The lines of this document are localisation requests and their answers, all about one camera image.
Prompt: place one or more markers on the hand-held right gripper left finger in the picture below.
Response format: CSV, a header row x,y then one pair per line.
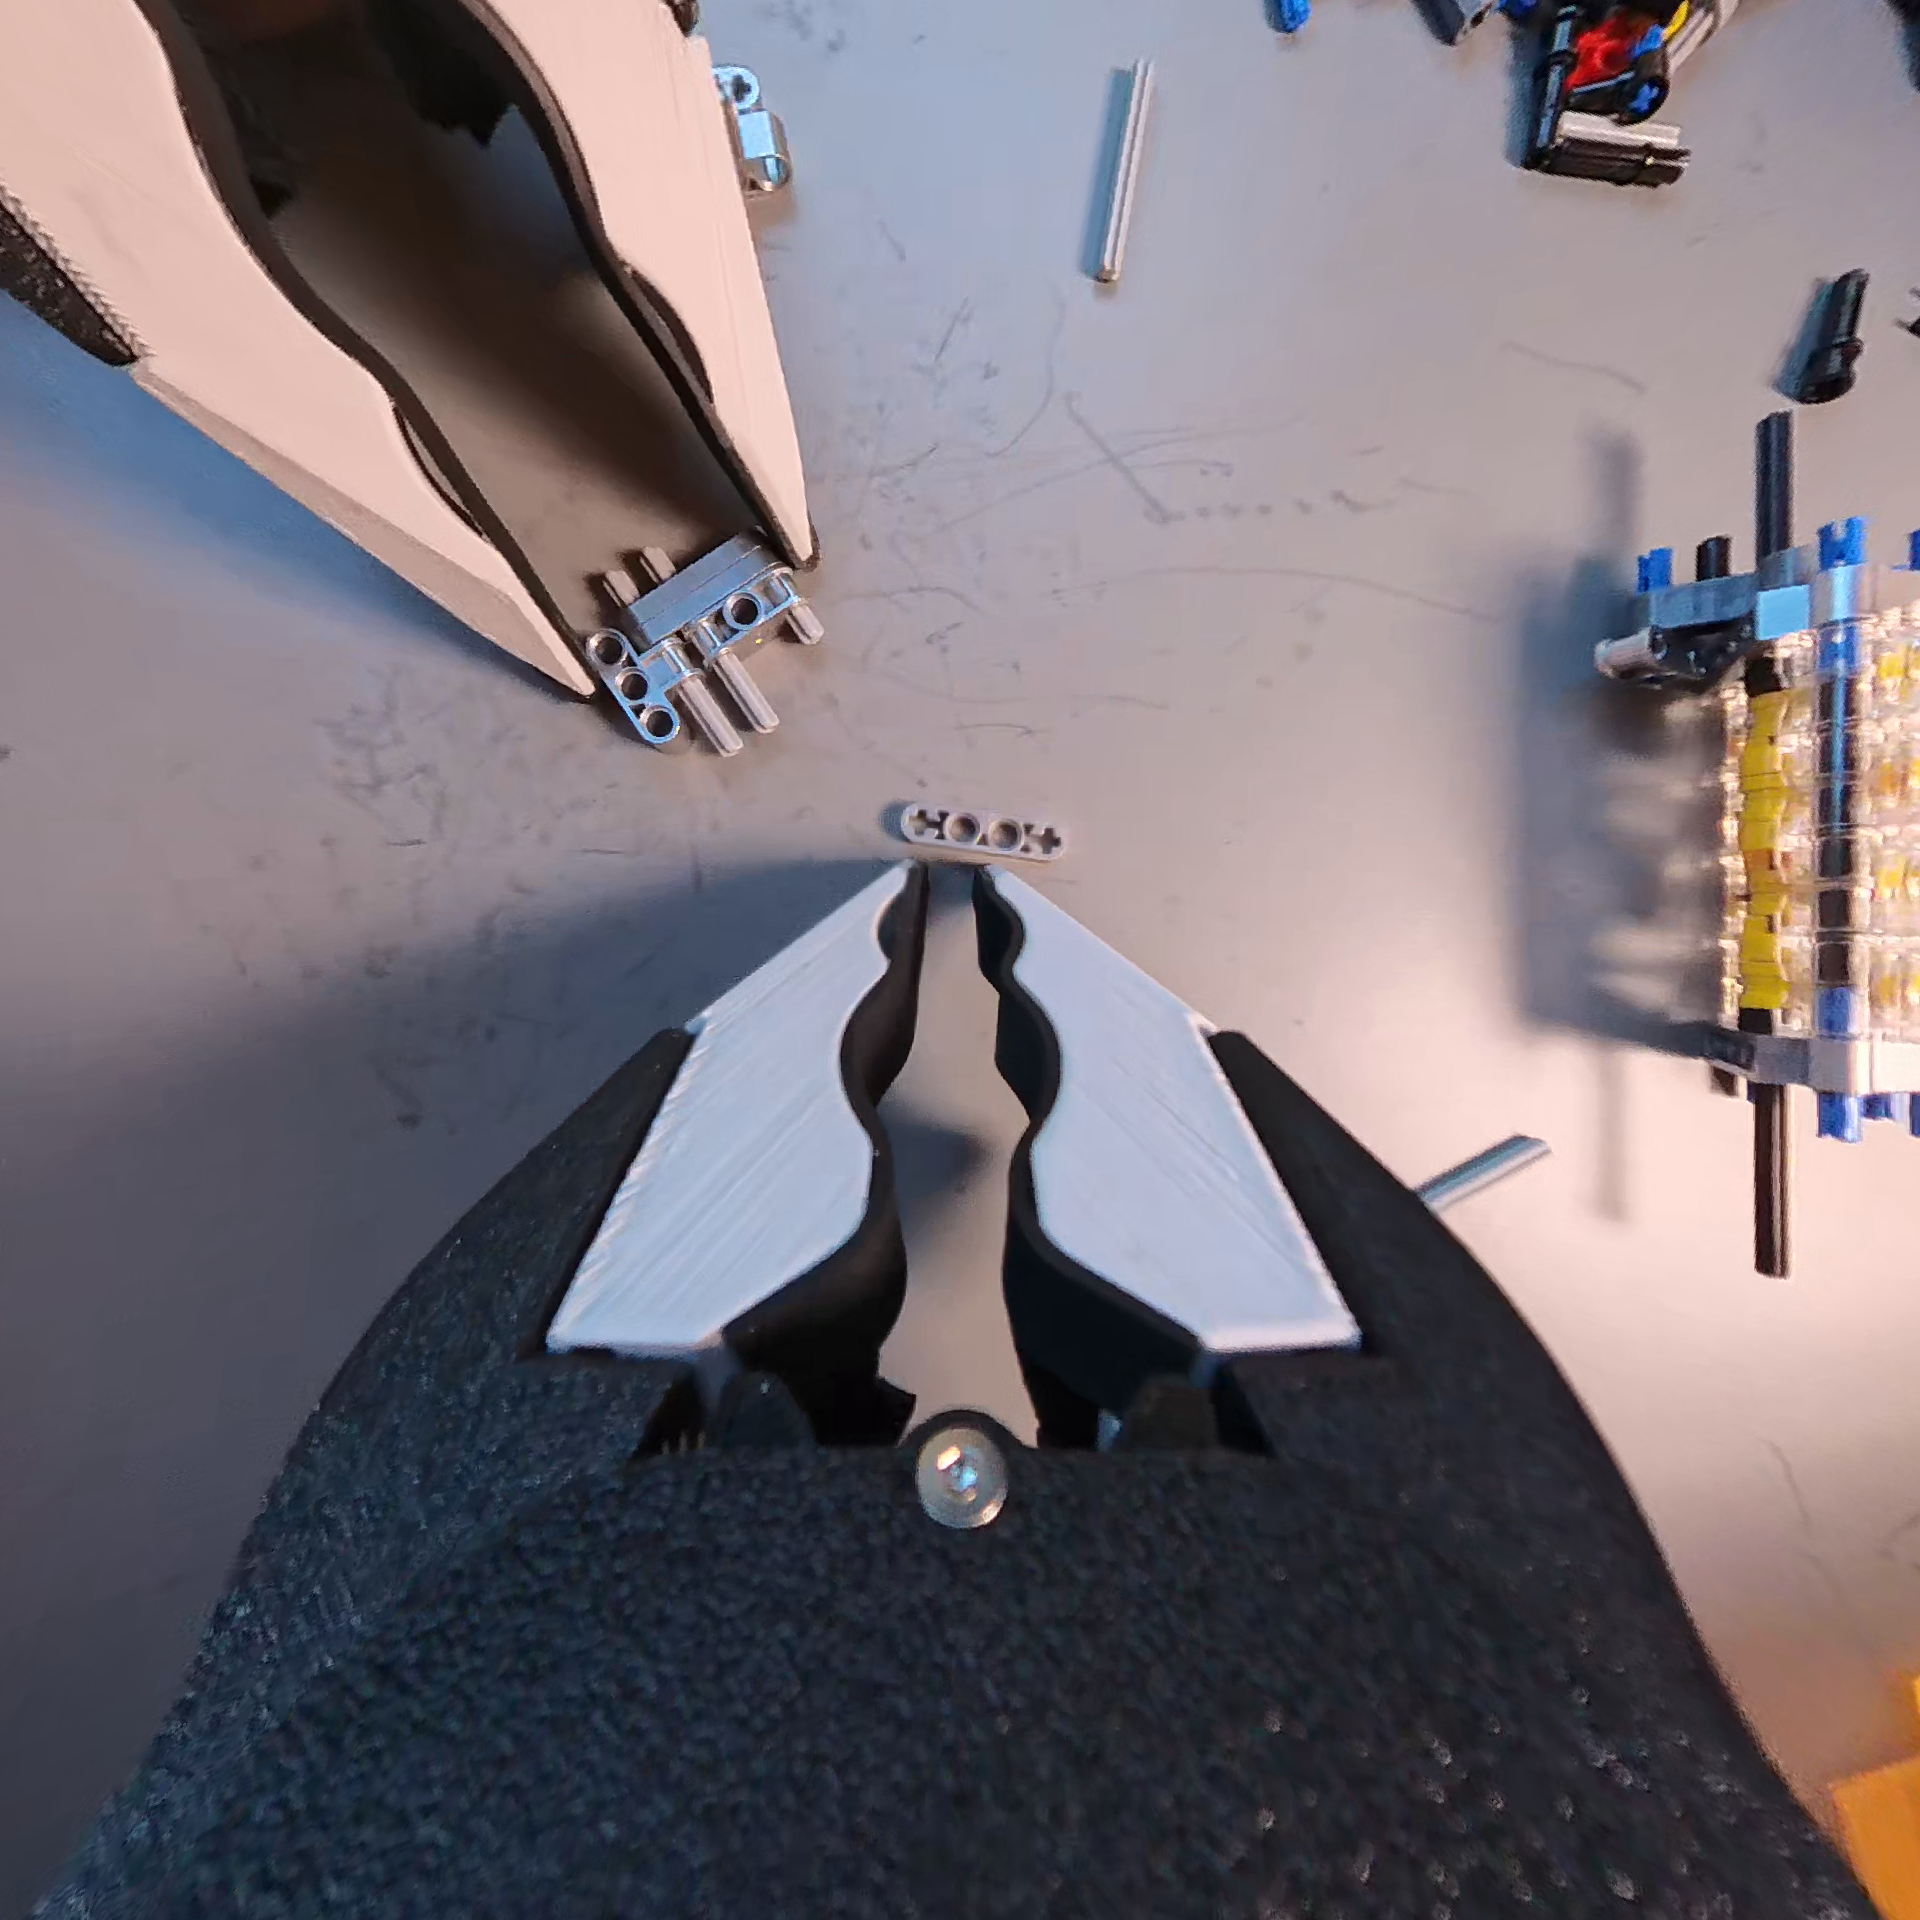
x,y
737,1186

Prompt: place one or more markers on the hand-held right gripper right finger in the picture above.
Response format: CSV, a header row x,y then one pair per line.
x,y
1186,1186

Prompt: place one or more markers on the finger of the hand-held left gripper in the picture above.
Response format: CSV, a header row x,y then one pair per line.
x,y
152,210
674,181

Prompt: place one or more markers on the short grey holed beam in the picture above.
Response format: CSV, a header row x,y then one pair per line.
x,y
980,829

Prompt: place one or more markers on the grey brick beam assembly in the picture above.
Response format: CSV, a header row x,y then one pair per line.
x,y
707,612

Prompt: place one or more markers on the grey desk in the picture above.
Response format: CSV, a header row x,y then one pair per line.
x,y
1260,602

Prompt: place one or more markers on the grey double-loop brick connector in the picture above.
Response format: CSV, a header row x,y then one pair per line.
x,y
758,135

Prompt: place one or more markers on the thin grey axle rod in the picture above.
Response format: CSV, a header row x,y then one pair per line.
x,y
1486,1172
1122,173

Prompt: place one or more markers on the yellow and clear brick model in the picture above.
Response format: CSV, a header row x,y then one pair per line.
x,y
1801,780

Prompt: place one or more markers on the pile of blue brick pieces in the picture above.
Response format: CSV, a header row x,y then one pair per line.
x,y
1604,105

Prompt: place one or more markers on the black brick pin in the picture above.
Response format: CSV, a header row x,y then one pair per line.
x,y
1826,332

